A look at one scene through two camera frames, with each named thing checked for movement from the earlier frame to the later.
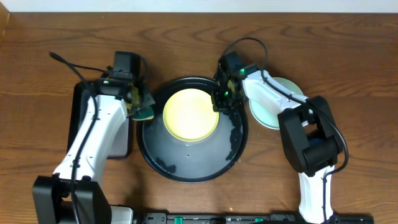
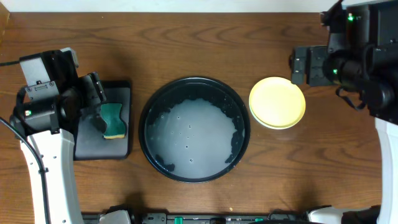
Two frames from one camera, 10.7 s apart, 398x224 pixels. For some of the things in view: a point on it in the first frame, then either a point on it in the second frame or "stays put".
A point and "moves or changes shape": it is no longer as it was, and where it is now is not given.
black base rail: [250, 218] stays put
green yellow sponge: [143, 114] moves or changes shape
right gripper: [218, 105] -> [312, 68]
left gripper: [149, 98] -> [92, 81]
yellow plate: [188, 114] moves or changes shape
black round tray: [186, 141] stays put
